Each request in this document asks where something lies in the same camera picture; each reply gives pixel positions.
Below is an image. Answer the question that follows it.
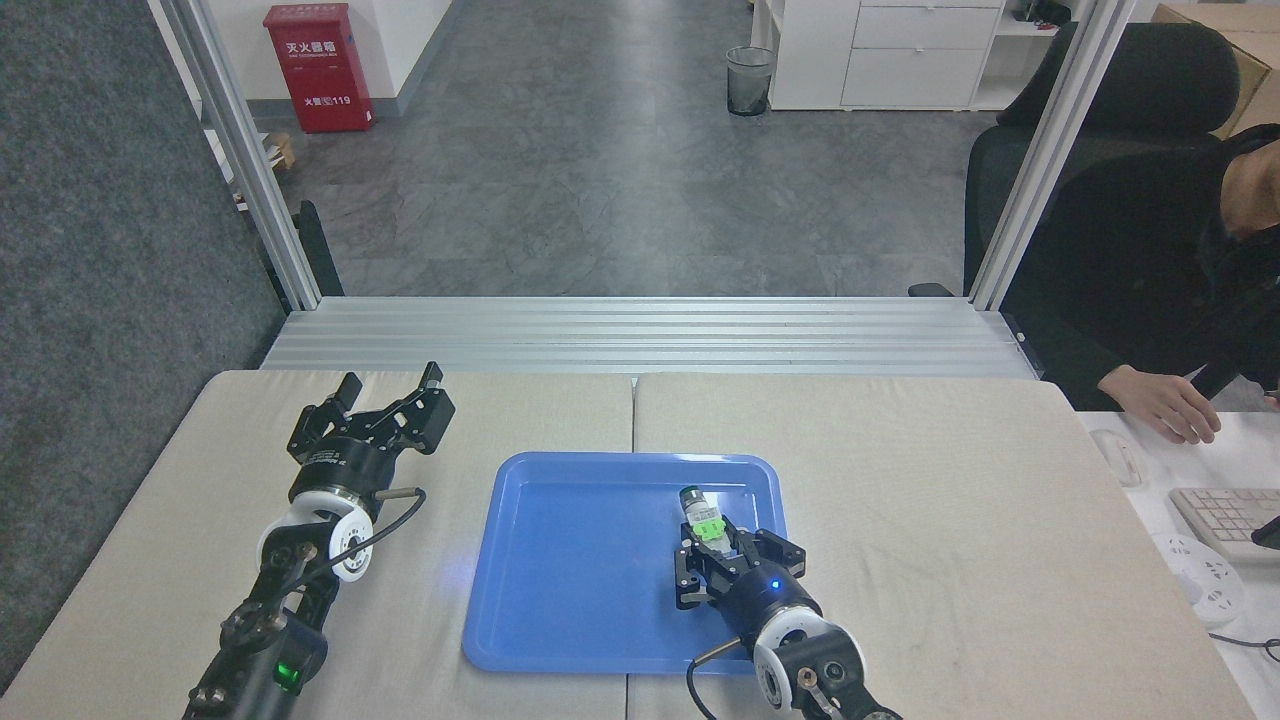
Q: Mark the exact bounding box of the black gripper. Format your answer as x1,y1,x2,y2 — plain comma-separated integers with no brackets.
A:
288,362,457,506
675,518,824,647

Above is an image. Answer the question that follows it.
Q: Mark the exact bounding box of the switch part with green tab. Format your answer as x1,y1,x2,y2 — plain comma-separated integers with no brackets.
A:
678,487,749,563

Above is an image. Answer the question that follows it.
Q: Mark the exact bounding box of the blue plastic tray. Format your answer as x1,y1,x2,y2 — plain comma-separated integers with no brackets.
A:
462,452,804,676

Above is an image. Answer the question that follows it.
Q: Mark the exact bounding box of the person's hand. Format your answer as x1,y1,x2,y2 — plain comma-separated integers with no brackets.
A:
1097,365,1224,445

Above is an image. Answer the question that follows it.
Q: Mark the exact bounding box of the black panel foot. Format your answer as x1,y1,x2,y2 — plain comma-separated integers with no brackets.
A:
262,200,346,301

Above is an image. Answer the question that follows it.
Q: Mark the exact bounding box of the grey felt partition panel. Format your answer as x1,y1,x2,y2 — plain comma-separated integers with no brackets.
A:
0,0,291,691

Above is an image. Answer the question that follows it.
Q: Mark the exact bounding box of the red fire extinguisher box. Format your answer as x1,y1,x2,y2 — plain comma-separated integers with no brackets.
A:
263,3,376,134

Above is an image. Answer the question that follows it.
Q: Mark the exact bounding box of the white computer mouse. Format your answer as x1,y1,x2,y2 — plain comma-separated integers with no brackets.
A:
1088,428,1145,489

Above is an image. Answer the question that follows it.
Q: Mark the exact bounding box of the white power strip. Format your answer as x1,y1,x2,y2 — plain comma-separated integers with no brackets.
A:
1150,532,1249,627

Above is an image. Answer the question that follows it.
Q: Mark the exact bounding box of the grey mesh waste bin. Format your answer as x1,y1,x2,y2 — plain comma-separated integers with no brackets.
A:
725,46,777,117

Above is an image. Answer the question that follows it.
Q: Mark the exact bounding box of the white keyboard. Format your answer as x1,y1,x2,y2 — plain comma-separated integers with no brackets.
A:
1168,487,1280,564

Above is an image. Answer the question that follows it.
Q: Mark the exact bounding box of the person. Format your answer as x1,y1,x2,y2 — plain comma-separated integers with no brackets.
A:
1000,125,1280,413

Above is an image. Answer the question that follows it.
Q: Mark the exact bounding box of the white drawer cabinet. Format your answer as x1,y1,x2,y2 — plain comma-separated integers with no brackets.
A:
750,0,1007,112

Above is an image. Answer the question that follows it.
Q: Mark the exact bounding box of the black office chair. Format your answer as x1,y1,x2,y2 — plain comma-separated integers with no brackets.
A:
908,22,1241,299

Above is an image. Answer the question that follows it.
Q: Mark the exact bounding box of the brown cardboard box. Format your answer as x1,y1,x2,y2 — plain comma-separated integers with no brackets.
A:
1150,3,1280,139

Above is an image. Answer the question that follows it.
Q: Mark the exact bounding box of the silver aluminium rail bed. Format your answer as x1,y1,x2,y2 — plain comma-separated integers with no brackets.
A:
260,296,1036,379

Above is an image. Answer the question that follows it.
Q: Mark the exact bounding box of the silver aluminium post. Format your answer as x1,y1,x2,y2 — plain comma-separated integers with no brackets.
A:
968,0,1137,311
150,0,323,311

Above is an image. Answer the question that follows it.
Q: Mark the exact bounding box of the thin black desk cable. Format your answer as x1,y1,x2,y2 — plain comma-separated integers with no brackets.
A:
1208,630,1280,664

